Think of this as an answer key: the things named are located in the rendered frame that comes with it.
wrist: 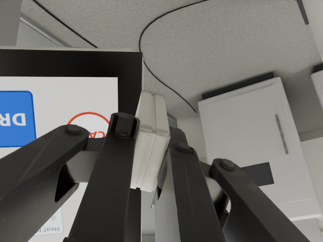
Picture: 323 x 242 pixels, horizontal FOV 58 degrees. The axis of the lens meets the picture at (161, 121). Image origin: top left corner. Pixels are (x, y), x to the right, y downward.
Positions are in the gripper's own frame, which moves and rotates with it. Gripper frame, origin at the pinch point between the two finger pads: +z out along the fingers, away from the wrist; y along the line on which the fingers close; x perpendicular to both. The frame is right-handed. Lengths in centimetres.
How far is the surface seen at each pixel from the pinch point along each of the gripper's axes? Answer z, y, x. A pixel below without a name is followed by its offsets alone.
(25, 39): 131, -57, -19
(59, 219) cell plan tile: 6.9, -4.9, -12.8
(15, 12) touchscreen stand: 37.1, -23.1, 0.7
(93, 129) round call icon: 8.0, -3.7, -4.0
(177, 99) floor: 210, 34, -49
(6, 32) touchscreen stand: 31.7, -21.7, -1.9
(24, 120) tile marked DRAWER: 7.4, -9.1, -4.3
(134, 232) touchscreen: 7.6, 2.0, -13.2
